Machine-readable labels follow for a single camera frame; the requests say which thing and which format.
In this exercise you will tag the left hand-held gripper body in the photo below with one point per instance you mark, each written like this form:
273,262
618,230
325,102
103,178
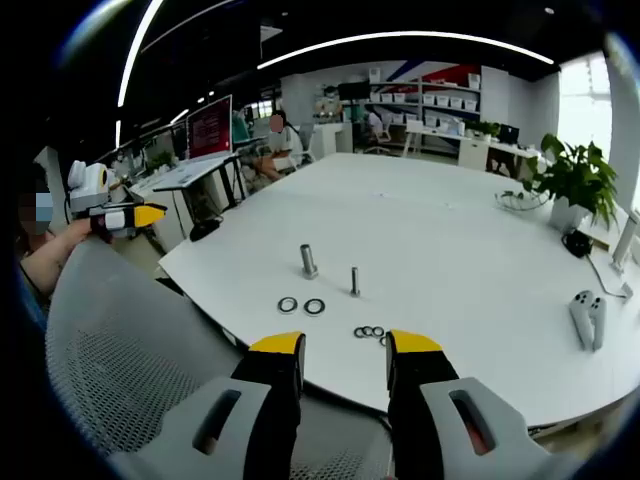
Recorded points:
87,192

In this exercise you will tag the small threaded steel stud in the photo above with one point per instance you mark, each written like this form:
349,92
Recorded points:
354,281

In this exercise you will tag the white low cabinet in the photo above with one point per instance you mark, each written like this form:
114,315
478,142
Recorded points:
472,152

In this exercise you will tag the white game controller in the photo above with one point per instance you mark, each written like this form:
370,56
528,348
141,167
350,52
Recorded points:
580,315
598,320

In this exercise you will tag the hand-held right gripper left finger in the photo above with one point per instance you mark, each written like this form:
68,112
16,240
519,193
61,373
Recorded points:
270,400

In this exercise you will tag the green plant in white pot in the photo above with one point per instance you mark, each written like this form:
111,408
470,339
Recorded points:
575,180

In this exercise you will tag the grey mesh office chair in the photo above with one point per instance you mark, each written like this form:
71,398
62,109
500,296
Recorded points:
125,325

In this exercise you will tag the white storage shelf unit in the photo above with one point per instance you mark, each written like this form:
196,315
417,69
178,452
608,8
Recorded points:
440,100

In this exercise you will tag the small black monitor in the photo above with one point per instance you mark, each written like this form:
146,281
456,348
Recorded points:
509,134

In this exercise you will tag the white standing desk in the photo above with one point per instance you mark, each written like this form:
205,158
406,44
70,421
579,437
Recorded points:
195,175

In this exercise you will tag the large steel washer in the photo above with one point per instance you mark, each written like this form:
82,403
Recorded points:
280,306
306,307

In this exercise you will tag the white desk lamp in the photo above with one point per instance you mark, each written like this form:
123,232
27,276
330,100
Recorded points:
625,240

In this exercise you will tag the small black device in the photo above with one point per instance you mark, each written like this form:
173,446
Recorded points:
577,244

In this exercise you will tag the monitor with red screen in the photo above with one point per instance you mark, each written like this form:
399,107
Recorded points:
210,127

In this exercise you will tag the long curved ceiling light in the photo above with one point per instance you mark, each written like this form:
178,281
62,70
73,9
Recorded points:
135,50
400,37

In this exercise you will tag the large threaded steel stud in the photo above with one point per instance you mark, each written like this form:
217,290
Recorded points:
308,260

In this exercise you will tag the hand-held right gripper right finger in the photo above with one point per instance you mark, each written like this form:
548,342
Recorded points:
420,400

